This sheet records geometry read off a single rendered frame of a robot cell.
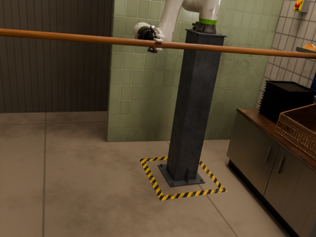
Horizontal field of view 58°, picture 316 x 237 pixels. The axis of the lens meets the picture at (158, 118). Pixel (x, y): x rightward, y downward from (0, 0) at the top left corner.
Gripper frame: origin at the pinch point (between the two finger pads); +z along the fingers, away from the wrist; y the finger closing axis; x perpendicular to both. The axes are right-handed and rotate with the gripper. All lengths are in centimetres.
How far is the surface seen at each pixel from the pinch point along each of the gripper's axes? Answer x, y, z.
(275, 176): -100, 88, -9
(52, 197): 52, 119, -43
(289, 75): -155, 34, -87
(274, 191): -100, 98, -5
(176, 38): -53, 15, -124
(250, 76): -139, 47, -123
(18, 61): 93, 62, -197
